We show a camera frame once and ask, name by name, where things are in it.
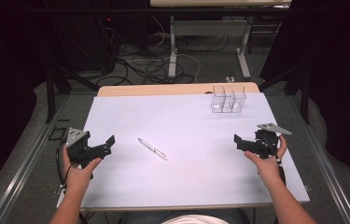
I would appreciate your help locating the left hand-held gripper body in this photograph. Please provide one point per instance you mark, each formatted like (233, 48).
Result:
(77, 146)

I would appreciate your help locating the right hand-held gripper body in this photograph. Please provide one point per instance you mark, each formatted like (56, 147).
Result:
(267, 141)

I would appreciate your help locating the clear plastic desk organizer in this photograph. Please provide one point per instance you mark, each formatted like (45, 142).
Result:
(228, 99)

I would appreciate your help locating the silver white pen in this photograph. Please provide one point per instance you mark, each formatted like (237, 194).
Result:
(152, 149)

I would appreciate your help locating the person's right hand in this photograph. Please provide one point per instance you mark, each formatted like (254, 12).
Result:
(267, 168)

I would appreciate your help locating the person's left hand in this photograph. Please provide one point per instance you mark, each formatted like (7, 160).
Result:
(77, 177)

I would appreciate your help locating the black metal stand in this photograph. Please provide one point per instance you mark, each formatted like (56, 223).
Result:
(50, 93)
(304, 93)

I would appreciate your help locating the white power plug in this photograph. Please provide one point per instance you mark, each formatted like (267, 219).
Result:
(229, 79)

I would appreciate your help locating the white table mat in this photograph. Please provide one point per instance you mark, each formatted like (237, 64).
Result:
(179, 174)

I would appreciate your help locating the wooden table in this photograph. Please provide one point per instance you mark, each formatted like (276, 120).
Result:
(163, 89)

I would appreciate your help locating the person's white shirt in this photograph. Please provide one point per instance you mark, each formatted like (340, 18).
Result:
(194, 221)

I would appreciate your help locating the dark curtain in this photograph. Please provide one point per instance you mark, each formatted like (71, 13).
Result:
(4, 93)
(343, 77)

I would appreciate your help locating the black computer tower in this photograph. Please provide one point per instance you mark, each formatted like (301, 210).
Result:
(107, 43)

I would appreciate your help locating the white desk with metal legs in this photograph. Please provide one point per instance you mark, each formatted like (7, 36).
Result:
(207, 28)

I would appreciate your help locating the aluminium floor rail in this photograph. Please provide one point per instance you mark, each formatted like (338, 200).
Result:
(325, 169)
(23, 168)

